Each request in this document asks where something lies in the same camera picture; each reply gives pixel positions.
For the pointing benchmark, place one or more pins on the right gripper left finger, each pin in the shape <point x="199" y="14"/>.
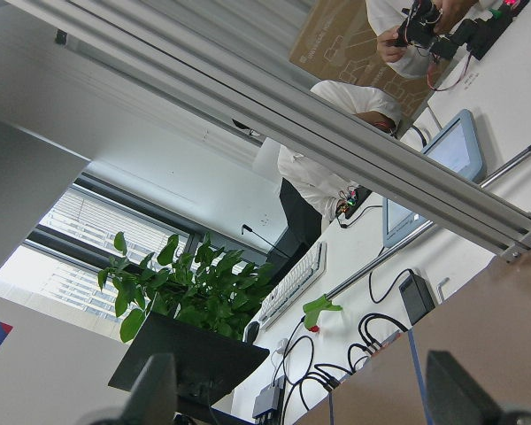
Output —
<point x="153" y="398"/>

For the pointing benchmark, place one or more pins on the white keyboard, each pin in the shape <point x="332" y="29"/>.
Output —
<point x="299" y="278"/>

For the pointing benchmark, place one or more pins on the black power adapter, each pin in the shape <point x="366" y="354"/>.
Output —
<point x="417" y="299"/>

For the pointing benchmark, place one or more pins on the person in white shirt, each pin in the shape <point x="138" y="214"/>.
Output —
<point x="318" y="185"/>

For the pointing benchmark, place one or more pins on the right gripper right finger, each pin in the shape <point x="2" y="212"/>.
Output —
<point x="454" y="397"/>

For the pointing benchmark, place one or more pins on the green potted plant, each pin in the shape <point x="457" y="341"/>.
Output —
<point x="201" y="289"/>

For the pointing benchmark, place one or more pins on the cardboard box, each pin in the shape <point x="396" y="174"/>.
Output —
<point x="337" y="43"/>

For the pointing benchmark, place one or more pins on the aluminium frame beam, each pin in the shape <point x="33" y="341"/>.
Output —
<point x="156" y="44"/>

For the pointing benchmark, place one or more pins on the black monitor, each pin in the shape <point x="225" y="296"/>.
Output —
<point x="208" y="365"/>

